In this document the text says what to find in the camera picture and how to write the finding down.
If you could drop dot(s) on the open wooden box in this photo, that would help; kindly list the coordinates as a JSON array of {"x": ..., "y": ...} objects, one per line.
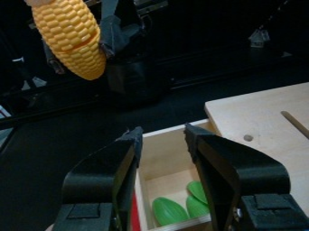
[{"x": 165, "y": 159}]

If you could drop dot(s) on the red plastic piece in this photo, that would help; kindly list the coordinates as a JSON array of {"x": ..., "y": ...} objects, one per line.
[{"x": 135, "y": 215}]

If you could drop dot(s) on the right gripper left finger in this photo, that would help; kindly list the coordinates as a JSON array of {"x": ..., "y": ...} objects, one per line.
[{"x": 96, "y": 183}]

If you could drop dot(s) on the yellow toy corn cob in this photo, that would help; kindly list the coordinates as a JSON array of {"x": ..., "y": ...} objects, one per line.
[{"x": 70, "y": 36}]

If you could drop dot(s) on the green toy corn husk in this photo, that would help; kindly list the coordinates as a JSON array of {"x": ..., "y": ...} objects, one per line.
[
  {"x": 198, "y": 191},
  {"x": 169, "y": 212},
  {"x": 195, "y": 207}
]

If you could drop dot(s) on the wooden board with hole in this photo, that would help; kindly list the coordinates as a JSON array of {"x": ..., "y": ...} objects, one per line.
[{"x": 257, "y": 105}]

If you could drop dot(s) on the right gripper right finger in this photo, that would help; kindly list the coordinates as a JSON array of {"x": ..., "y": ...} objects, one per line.
[{"x": 241, "y": 180}]

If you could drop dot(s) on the white clamp fixture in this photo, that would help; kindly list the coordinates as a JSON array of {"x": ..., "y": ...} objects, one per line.
[{"x": 259, "y": 37}]

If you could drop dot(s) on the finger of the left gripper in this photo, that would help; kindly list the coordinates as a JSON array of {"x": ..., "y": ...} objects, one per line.
[
  {"x": 112, "y": 33},
  {"x": 53, "y": 61}
]

